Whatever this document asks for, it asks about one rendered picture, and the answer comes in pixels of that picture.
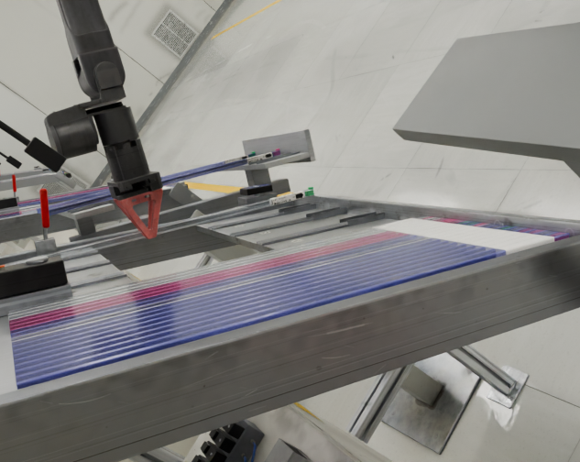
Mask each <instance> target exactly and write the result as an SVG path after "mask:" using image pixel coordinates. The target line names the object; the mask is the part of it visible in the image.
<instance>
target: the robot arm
mask: <svg viewBox="0 0 580 462"><path fill-rule="evenodd" d="M56 2H57V5H58V8H59V10H60V16H61V19H62V22H63V26H64V29H65V35H66V39H67V42H68V46H69V49H70V52H71V56H72V59H73V62H72V65H73V68H74V70H75V73H76V76H77V80H78V83H79V85H80V87H81V89H82V91H83V92H84V93H85V94H86V95H87V96H89V97H90V99H91V101H90V102H86V103H81V104H77V105H75V104H74V105H73V106H71V107H68V108H65V109H62V110H60V111H57V112H55V111H53V113H51V114H49V115H47V116H46V117H45V119H44V124H45V127H46V130H47V134H48V139H49V143H50V145H51V147H52V148H53V149H54V150H56V151H57V152H59V153H60V154H61V155H62V156H64V157H65V158H66V159H70V158H74V157H77V156H81V155H84V154H88V153H91V152H95V151H97V144H99V138H98V134H97V131H96V127H95V124H96V126H97V129H98V133H99V136H100V139H101V141H102V144H103V147H104V152H105V156H106V158H107V161H108V164H109V168H110V171H111V173H112V176H113V179H114V180H113V181H108V182H107V184H108V187H109V190H110V193H111V196H112V198H114V202H115V203H116V205H117V206H118V207H119V208H120V209H121V210H122V211H123V213H124V214H125V215H126V216H127V217H128V219H129V220H130V221H131V222H132V223H133V224H134V226H135V227H136V228H137V229H138V231H141V232H142V233H143V234H144V236H145V237H146V238H147V239H151V238H154V237H156V236H157V232H158V224H159V211H160V206H161V200H162V194H163V190H162V188H163V184H162V181H161V177H160V173H159V171H150V170H149V166H148V162H147V158H146V155H145V152H144V150H143V146H142V143H141V140H140V139H137V138H138V137H139V134H138V131H137V125H136V122H135V118H134V116H133V113H132V109H131V106H129V107H126V106H125V105H123V103H122V102H118V101H120V100H121V99H123V98H125V97H126V93H125V90H124V87H123V85H124V82H125V79H126V73H125V69H124V66H123V63H122V60H121V57H120V54H119V51H118V47H117V46H116V47H115V44H114V41H113V38H112V35H111V32H110V29H109V27H108V25H107V23H106V21H105V19H104V15H103V12H102V9H101V7H100V4H99V1H98V0H56ZM117 102H118V103H117ZM99 106H100V107H99ZM95 107H96V108H95ZM89 108H92V109H89ZM85 109H88V110H85ZM93 118H94V121H95V124H94V121H93ZM146 201H148V227H146V226H145V224H144V223H143V222H142V220H141V219H140V218H139V216H138V215H137V213H136V212H135V211H134V209H133V205H135V204H141V203H143V202H146ZM149 228H150V229H149Z"/></svg>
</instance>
